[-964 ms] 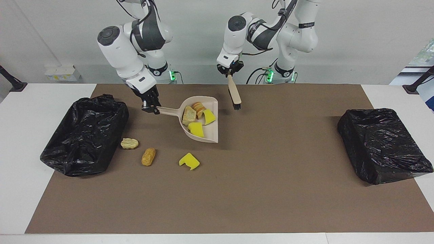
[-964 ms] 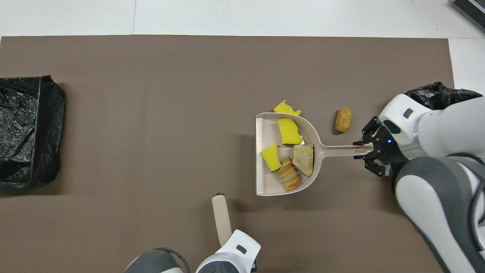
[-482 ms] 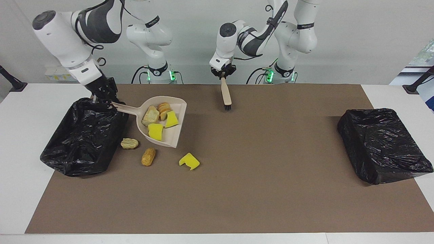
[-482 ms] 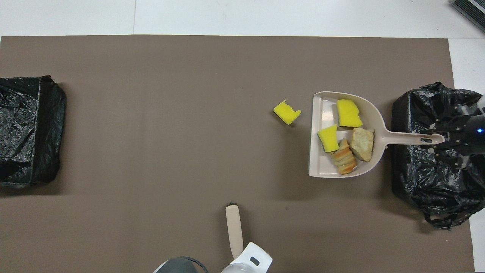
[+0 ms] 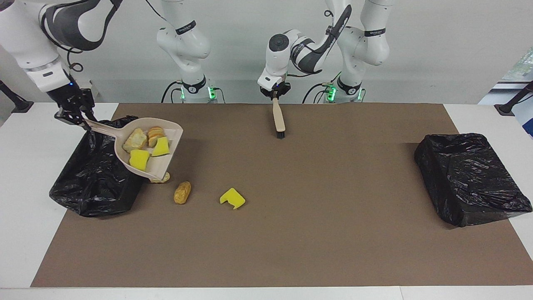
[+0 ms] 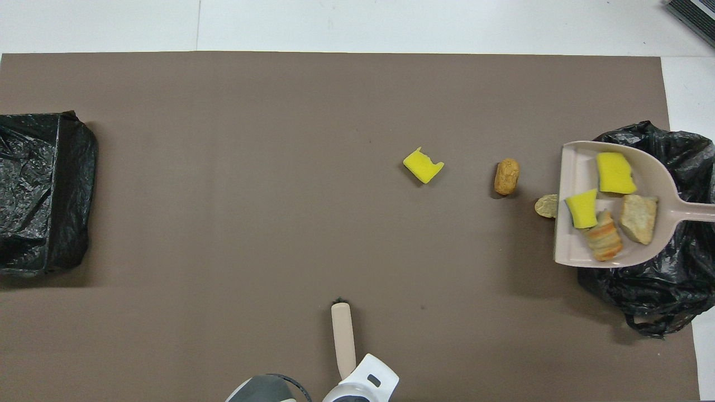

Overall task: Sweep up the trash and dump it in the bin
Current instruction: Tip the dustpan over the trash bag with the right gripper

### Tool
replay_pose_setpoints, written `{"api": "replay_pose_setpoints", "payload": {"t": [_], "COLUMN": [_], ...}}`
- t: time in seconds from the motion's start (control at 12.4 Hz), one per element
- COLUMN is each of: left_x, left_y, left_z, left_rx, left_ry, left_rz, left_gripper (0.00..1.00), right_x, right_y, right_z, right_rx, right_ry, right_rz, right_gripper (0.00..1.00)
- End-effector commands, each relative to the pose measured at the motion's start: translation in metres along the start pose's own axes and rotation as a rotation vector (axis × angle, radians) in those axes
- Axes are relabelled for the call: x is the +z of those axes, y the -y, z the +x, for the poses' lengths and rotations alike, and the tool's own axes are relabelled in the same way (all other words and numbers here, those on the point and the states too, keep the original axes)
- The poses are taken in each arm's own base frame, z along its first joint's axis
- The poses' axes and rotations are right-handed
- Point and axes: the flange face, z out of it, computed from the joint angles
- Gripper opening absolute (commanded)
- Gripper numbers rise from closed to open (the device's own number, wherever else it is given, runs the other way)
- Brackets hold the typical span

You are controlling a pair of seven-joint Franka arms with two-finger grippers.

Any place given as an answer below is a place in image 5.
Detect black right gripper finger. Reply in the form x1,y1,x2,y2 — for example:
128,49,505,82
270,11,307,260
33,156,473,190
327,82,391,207
55,107,91,131
81,104,98,123

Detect beige brush with black bristles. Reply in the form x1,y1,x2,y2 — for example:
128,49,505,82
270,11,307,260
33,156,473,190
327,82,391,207
272,97,286,140

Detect pale tan foam chunk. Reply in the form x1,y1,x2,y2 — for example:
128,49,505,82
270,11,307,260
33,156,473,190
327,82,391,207
122,128,148,153

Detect yellow sponge block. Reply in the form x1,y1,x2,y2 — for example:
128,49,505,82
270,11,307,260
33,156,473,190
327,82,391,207
129,149,150,171

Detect orange striped foam chunk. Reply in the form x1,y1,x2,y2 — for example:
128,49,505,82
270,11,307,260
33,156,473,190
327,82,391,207
148,126,165,147

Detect yellow sponge wedge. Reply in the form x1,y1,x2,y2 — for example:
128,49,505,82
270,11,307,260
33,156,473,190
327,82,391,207
151,137,171,157

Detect beige plastic dustpan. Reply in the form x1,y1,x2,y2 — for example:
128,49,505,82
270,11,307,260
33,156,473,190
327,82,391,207
83,117,184,180

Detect notched yellow sponge piece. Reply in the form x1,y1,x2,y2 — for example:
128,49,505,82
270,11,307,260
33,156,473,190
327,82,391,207
219,187,246,210

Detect brown foam nugget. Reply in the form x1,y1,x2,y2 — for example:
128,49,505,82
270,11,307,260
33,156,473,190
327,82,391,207
174,181,192,205

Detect black bag lined bin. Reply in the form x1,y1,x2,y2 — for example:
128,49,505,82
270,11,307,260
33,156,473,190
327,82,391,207
49,116,144,218
414,133,533,228

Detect black stand leg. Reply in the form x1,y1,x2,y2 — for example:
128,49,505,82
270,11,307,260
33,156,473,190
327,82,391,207
494,81,533,116
0,80,34,114

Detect brown table mat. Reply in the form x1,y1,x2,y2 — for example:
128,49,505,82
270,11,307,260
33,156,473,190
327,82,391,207
30,103,533,288

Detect blue white board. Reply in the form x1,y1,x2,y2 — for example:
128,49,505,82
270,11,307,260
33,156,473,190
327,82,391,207
478,81,533,138

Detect black base cable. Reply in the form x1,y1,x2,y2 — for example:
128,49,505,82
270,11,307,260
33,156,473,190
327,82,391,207
302,82,334,104
161,80,184,104

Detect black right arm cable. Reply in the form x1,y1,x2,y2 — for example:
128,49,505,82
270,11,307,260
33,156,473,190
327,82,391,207
40,0,125,73

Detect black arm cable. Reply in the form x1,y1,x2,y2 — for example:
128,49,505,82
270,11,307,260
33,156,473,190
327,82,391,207
287,0,353,78
40,0,125,73

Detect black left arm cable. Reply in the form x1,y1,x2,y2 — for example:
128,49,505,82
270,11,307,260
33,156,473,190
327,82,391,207
287,0,353,78

